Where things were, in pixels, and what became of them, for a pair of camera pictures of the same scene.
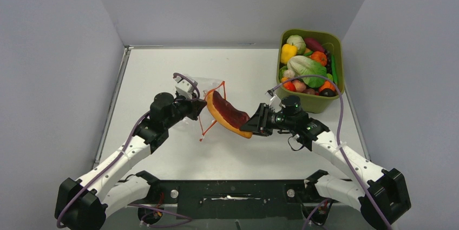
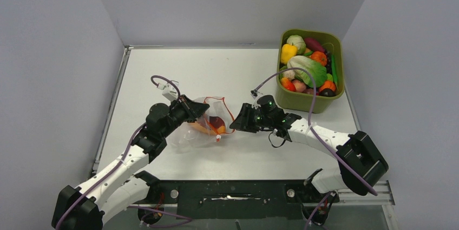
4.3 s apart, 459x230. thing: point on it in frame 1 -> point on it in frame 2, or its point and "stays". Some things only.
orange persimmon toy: x=320 y=57 stays
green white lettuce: x=301 y=66 stays
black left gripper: x=196 y=105 stays
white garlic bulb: x=289 y=73 stays
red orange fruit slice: x=230 y=117 -> x=216 y=125
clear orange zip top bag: x=207 y=119 -> x=205 y=132
